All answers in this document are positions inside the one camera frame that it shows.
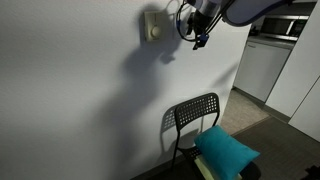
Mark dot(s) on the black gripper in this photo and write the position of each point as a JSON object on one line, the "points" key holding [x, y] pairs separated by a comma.
{"points": [[198, 23]]}

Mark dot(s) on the white tall cupboard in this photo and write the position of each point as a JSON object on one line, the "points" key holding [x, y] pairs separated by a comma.
{"points": [[296, 94]]}

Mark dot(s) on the white wall light switch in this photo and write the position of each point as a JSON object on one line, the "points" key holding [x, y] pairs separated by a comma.
{"points": [[153, 25]]}

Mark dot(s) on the white kitchen cabinet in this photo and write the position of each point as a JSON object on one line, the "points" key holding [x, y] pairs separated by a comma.
{"points": [[261, 64]]}

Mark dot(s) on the teal blue pillow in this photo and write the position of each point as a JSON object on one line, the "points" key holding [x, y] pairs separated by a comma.
{"points": [[223, 153]]}

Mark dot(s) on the black perforated metal chair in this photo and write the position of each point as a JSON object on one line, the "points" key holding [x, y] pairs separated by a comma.
{"points": [[191, 110]]}

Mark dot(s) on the stainless steel microwave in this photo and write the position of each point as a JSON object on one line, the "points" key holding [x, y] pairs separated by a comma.
{"points": [[285, 27]]}

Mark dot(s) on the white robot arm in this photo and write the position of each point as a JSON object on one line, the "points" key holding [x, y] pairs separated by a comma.
{"points": [[236, 13]]}

